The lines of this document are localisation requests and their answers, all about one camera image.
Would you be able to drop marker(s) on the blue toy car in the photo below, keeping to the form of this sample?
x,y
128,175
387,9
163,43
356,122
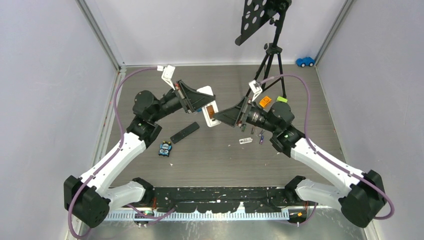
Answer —
x,y
305,62

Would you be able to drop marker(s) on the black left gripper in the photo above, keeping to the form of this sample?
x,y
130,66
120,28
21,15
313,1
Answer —
x,y
191,99

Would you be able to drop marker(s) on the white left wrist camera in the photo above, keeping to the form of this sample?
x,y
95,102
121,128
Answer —
x,y
167,74

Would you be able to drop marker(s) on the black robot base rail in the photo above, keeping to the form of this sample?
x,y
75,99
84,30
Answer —
x,y
220,200

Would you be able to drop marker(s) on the orange toy brick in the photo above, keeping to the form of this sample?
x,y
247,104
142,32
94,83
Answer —
x,y
265,101

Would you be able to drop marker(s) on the white remote control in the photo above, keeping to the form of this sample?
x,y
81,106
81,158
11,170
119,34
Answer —
x,y
209,109

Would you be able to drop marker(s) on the black tripod stand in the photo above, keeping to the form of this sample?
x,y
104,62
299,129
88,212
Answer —
x,y
257,13

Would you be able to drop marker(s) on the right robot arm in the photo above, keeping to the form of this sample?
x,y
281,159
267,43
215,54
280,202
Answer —
x,y
358,195

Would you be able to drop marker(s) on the blue robot face toy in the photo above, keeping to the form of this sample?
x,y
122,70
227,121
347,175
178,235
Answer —
x,y
165,149

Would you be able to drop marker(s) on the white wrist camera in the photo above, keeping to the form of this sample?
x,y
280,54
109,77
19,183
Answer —
x,y
255,88
167,74

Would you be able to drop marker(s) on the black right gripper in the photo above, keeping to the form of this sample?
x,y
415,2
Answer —
x,y
235,115

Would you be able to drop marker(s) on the white battery cover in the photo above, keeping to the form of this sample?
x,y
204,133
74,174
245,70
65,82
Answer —
x,y
245,140

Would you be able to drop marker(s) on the green toy brick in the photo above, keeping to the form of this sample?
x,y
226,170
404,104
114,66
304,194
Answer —
x,y
281,99

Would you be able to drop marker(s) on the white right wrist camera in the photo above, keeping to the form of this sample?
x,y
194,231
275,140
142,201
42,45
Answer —
x,y
255,88

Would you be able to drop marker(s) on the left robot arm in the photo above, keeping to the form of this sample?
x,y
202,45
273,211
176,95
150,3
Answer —
x,y
90,196

